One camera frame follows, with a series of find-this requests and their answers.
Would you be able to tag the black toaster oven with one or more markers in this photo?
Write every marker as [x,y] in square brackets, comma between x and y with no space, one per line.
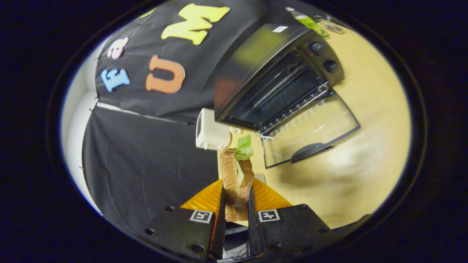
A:
[256,62]

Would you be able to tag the white pop-up toaster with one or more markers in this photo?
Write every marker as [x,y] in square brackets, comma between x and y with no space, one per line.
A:
[212,133]

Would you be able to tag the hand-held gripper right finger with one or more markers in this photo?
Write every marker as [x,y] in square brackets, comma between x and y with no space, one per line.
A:
[253,226]

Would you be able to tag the lettuce sandwich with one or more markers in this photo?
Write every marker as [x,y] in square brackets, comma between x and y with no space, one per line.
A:
[229,171]

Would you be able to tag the clear bottle with green label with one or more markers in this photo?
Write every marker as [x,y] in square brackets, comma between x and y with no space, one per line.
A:
[309,22]

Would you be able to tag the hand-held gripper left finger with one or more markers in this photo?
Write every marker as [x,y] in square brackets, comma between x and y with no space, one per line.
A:
[218,233]

